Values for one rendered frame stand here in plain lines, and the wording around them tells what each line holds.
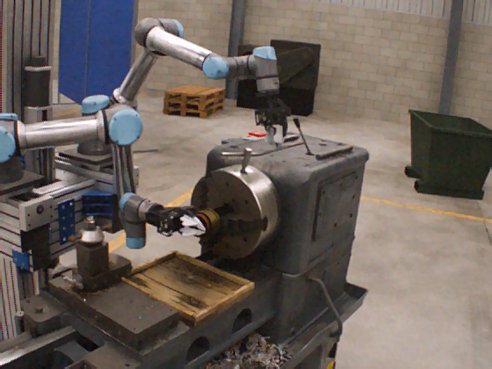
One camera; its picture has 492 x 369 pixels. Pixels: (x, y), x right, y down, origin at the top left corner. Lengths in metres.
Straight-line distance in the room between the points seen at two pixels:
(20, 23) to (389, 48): 10.12
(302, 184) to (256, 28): 10.46
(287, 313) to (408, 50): 9.96
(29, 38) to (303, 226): 1.25
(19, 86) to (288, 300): 1.31
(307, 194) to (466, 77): 10.02
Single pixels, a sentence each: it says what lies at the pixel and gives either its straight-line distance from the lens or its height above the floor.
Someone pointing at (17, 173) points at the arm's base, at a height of 1.19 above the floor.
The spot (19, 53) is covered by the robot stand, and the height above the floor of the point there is 1.59.
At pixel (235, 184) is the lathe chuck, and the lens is 1.74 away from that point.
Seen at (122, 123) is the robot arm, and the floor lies 1.39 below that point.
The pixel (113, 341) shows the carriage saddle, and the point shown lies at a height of 0.91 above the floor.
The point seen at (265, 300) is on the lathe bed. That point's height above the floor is 0.77.
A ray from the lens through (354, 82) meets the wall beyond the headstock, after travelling 11.71.
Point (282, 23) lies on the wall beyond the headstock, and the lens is 11.98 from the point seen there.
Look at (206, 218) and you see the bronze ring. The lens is 1.68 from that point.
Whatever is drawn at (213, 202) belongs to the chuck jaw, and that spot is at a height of 1.14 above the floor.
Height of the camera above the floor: 1.72
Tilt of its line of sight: 17 degrees down
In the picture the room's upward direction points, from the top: 5 degrees clockwise
